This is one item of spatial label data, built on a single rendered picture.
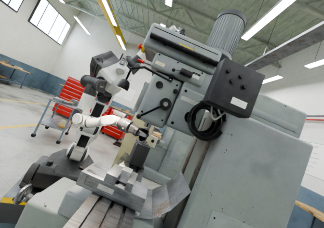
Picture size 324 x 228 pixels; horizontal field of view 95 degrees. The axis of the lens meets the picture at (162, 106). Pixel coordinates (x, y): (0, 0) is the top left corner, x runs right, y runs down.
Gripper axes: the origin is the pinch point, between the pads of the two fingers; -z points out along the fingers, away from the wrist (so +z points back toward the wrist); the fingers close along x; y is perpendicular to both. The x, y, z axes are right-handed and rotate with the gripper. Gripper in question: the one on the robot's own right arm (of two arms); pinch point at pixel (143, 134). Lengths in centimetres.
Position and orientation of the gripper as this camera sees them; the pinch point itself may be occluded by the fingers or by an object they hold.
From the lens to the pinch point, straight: 100.0
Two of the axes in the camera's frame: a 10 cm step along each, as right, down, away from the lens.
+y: -4.0, 9.1, -0.7
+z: -9.0, -3.7, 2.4
